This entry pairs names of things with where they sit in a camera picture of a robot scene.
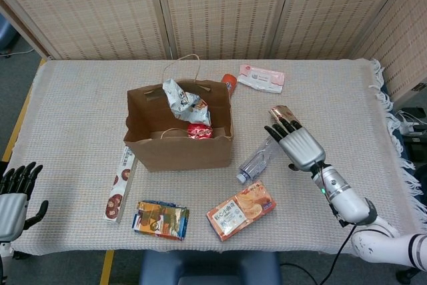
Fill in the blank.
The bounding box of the pink white wipes pack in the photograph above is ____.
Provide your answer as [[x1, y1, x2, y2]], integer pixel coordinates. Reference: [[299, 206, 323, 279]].
[[238, 63, 286, 93]]

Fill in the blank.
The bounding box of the transparent water bottle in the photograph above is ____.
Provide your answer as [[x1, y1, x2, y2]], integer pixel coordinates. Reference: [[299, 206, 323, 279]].
[[236, 137, 280, 184]]

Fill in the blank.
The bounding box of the long white cookie box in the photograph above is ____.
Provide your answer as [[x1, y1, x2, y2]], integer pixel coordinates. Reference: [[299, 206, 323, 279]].
[[103, 146, 138, 224]]

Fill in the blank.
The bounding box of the beige woven tablecloth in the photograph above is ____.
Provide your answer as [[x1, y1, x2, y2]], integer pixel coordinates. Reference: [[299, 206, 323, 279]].
[[1, 57, 423, 254]]

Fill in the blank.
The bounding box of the orange red small object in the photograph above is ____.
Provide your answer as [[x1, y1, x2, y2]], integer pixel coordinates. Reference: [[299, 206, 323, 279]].
[[222, 73, 238, 95]]

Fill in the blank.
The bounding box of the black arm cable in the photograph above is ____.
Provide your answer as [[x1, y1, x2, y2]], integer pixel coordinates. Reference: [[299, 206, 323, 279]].
[[282, 224, 357, 285]]

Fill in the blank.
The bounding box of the colourful snack packet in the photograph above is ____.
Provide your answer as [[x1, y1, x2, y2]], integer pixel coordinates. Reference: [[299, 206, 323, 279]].
[[132, 200, 190, 242]]

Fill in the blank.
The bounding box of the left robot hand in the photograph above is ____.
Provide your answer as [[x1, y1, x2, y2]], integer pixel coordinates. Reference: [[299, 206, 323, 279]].
[[0, 162, 49, 242]]

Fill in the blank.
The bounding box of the blue padded stool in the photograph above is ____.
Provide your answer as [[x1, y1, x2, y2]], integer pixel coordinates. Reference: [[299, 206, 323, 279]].
[[139, 250, 283, 285]]

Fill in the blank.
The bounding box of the brown paper bag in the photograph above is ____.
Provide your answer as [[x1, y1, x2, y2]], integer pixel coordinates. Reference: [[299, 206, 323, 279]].
[[122, 53, 234, 173]]

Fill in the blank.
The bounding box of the red round snack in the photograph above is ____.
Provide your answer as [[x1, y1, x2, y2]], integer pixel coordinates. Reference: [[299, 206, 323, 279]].
[[186, 123, 214, 139]]

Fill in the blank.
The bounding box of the bamboo folding screen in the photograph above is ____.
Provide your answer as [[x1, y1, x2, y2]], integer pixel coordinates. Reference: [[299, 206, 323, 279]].
[[0, 0, 427, 102]]

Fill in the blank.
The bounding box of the white power strip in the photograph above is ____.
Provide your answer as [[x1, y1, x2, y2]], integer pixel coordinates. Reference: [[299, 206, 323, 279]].
[[398, 107, 427, 137]]

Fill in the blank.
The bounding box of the brown gold snack packet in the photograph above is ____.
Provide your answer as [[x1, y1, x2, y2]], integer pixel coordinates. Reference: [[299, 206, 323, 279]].
[[269, 104, 301, 125]]

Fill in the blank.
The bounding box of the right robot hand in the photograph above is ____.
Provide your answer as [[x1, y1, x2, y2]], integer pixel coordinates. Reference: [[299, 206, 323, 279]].
[[264, 113, 326, 172]]

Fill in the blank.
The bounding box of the orange biscuit package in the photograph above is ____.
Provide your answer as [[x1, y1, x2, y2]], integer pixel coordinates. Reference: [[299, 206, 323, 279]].
[[205, 180, 278, 242]]

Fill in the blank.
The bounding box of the silver crinkled snack bag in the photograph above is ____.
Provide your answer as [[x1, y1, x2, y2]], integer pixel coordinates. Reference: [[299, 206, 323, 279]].
[[162, 79, 213, 126]]

